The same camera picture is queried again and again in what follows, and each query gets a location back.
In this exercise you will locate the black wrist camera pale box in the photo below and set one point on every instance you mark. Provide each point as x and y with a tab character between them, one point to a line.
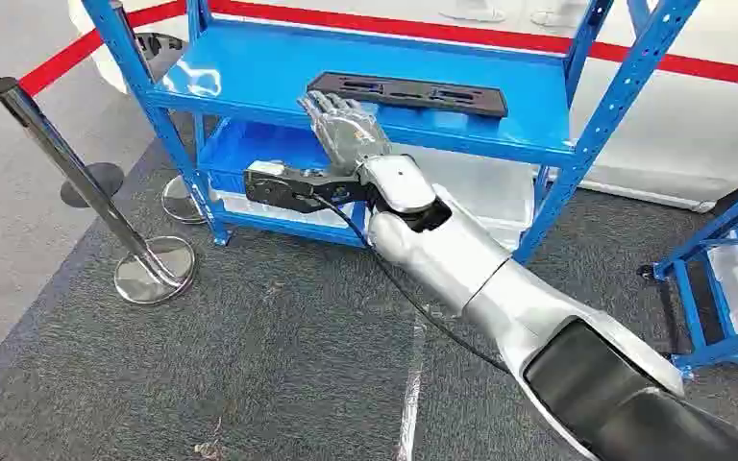
280	188

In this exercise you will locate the chrome barrier stanchion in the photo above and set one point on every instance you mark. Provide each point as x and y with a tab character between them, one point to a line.
152	270

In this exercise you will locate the black thin-pole stanchion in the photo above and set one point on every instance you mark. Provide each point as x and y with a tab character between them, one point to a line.
89	188

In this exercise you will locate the chrome stanchion base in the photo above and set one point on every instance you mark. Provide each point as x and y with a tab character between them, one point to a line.
178	203

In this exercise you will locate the worn pale floor tape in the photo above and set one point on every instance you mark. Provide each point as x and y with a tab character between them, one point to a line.
412	394

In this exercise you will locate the black plastic slotted panel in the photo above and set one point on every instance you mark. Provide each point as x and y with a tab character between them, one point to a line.
483	105

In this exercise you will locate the dark round base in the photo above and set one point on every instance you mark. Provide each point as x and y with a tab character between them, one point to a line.
165	54

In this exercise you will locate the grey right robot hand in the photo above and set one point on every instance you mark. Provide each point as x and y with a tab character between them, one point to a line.
346	130

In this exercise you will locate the small blue metal rack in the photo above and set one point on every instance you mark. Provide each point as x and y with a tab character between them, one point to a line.
725	228

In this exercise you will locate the blue metal shelf rack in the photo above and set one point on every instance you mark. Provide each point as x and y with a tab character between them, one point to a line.
248	70

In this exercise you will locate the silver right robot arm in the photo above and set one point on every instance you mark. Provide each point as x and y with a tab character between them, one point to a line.
445	254

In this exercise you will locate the red barrier belt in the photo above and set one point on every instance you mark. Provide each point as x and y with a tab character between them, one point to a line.
76	54
503	39

